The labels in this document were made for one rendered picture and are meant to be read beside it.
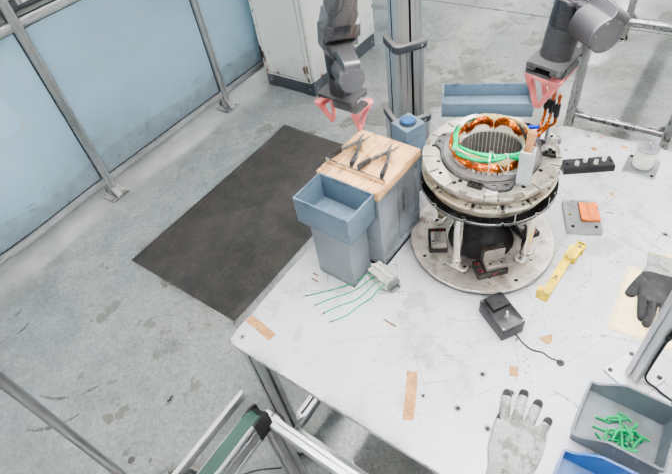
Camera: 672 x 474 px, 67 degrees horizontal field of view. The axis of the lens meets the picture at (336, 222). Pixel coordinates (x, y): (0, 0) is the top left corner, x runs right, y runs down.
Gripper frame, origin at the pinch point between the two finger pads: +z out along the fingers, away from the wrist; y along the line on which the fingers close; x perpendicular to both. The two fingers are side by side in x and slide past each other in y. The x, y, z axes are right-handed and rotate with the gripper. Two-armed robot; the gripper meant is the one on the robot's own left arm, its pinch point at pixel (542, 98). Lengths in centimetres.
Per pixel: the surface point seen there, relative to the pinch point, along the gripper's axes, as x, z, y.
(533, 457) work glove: -30, 51, -38
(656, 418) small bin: -46, 49, -16
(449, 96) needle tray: 36, 30, 32
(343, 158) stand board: 41, 29, -11
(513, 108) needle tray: 15.8, 25.6, 31.9
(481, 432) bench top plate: -20, 54, -39
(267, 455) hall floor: 40, 138, -58
